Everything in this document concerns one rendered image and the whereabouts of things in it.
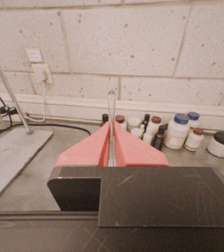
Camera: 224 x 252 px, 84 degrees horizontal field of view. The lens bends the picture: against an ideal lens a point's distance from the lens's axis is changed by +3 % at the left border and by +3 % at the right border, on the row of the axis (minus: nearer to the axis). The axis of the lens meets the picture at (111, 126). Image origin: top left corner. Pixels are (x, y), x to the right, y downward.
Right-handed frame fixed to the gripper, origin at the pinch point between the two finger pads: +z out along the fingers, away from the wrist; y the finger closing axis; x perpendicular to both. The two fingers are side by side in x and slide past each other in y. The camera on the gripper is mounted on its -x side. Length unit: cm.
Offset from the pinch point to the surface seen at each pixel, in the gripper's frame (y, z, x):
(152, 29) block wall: -14.3, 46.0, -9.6
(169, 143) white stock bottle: -22.5, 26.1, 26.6
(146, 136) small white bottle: -13.0, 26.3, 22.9
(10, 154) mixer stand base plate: 37, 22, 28
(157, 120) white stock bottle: -17.6, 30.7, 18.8
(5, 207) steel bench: 27.7, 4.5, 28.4
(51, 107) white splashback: 31, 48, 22
